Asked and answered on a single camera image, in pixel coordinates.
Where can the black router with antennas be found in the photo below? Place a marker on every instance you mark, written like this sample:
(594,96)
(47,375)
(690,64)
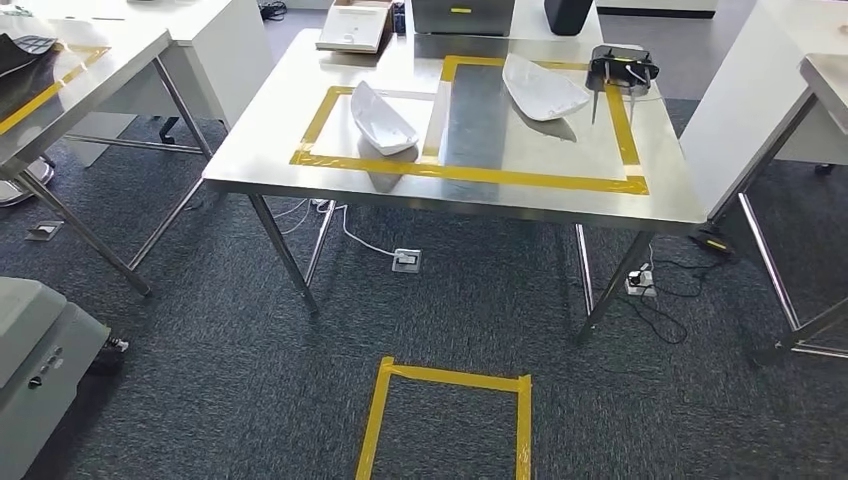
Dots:
(623,66)

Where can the round metal base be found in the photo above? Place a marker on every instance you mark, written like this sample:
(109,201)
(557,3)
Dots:
(20,192)

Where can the black floor device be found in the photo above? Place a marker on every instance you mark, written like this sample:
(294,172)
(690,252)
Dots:
(712,242)

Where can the grey floor socket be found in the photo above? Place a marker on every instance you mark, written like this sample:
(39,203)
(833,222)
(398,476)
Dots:
(406,261)

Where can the white cabinet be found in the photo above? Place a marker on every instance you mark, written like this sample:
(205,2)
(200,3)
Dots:
(218,66)

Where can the yellow floor tape square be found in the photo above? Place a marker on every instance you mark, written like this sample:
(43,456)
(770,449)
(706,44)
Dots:
(457,381)

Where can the grey metal case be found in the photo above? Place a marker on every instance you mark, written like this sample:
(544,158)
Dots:
(464,20)

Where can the white plastic shell part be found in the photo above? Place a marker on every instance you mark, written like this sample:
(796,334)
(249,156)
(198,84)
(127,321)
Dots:
(381,122)
(543,89)

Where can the steel workbench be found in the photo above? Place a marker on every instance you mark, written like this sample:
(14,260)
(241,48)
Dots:
(265,152)

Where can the white power strip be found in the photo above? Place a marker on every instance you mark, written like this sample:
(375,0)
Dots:
(639,286)

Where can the white desk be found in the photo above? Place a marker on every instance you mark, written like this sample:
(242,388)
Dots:
(742,99)

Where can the dark grey grid part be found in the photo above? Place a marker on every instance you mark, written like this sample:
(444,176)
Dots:
(36,45)

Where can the grey machine housing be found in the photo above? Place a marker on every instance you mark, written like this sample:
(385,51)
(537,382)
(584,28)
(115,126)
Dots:
(40,371)

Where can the small yellow tape frame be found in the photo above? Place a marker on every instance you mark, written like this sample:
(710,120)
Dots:
(312,126)

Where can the metal floor plate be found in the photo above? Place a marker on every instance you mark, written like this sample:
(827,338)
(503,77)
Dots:
(45,230)

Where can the large yellow tape frame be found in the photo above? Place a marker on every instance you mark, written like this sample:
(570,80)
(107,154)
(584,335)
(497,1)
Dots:
(627,132)

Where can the cardboard box with white tray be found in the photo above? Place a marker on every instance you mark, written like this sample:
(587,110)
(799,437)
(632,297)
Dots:
(354,26)

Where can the yellow tape strip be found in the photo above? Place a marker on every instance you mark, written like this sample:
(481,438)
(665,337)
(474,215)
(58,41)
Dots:
(53,91)

